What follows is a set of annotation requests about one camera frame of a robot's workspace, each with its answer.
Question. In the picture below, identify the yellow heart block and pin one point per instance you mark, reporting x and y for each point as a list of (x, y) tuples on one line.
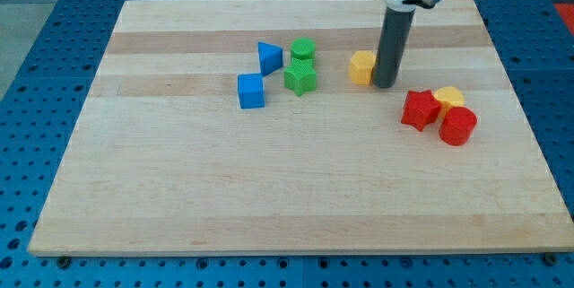
[(449, 97)]

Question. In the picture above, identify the red star block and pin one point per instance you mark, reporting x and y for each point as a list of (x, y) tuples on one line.
[(420, 109)]

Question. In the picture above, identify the blue triangle block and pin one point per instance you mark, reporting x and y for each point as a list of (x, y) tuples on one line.
[(270, 58)]

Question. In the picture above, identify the green star block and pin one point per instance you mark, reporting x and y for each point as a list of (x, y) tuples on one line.
[(300, 76)]

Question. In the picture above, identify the green cylinder block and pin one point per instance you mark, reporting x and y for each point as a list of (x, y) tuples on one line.
[(303, 49)]

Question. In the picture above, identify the wooden board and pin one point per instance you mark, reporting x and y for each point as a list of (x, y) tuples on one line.
[(163, 161)]

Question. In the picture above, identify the red cylinder block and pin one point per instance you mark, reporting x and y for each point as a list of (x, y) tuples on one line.
[(457, 126)]

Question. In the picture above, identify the blue cube block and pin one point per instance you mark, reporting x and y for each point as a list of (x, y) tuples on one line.
[(251, 91)]

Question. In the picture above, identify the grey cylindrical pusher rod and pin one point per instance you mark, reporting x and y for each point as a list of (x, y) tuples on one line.
[(394, 34)]

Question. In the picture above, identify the yellow hexagon block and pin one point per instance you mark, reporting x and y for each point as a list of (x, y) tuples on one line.
[(361, 67)]

